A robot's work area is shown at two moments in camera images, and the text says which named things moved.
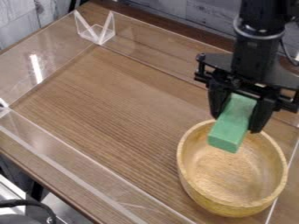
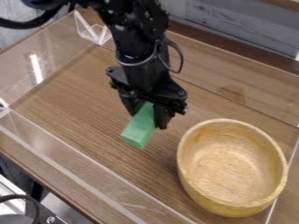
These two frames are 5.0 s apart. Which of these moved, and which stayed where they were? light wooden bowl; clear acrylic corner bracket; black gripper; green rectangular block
Moved: green rectangular block; black gripper
Stayed: clear acrylic corner bracket; light wooden bowl
